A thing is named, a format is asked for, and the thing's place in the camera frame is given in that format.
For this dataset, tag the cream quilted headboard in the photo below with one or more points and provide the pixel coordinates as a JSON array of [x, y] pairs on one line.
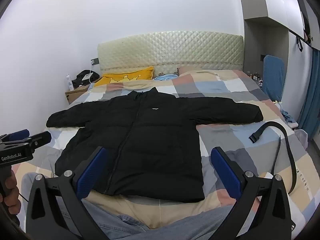
[[172, 52]]

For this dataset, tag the group of small bottles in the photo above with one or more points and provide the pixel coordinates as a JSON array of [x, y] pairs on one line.
[[253, 76]]

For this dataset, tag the white tablet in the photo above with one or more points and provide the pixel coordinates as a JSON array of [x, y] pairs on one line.
[[88, 77]]

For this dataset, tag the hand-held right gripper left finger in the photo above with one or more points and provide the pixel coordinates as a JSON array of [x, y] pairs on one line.
[[92, 173]]

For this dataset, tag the blue curtain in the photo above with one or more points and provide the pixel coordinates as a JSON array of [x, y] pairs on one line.
[[308, 97]]

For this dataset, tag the crumpled light blue clothes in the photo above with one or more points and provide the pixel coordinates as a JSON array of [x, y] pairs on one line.
[[287, 113]]

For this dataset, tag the white bin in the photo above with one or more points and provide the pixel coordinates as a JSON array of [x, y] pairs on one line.
[[302, 138]]

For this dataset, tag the light blue cloth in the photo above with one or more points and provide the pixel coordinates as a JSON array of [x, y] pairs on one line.
[[166, 77]]

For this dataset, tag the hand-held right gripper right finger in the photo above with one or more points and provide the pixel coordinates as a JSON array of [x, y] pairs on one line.
[[225, 174]]

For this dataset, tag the checked patchwork quilt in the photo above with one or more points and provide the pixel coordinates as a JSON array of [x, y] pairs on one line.
[[225, 85]]

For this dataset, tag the person's left hand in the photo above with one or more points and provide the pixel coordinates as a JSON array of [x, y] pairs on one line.
[[12, 197]]

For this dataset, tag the blue towel on chair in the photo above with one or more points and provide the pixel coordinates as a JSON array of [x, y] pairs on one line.
[[273, 77]]

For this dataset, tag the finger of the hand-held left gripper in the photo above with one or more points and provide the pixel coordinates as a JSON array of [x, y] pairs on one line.
[[40, 140], [18, 133]]

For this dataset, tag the wooden nightstand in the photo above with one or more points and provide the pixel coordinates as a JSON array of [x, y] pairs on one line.
[[75, 95]]

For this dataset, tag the person's blue jeans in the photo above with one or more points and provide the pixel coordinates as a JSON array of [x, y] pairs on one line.
[[125, 227]]

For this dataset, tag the grey wardrobe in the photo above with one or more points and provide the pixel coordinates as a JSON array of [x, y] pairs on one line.
[[275, 2]]

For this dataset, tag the black belt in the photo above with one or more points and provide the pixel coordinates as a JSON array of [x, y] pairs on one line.
[[265, 128]]

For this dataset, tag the yellow pillow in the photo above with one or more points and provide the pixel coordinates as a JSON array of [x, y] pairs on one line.
[[125, 76]]

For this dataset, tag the white spray bottle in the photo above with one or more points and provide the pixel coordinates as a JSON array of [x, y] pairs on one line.
[[70, 83]]

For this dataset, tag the wall socket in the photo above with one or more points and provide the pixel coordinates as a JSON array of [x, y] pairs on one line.
[[94, 61]]

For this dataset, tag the black puffer jacket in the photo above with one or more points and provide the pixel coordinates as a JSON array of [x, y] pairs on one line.
[[150, 142]]

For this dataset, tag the black bag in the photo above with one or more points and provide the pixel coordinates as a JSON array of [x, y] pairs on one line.
[[81, 80]]

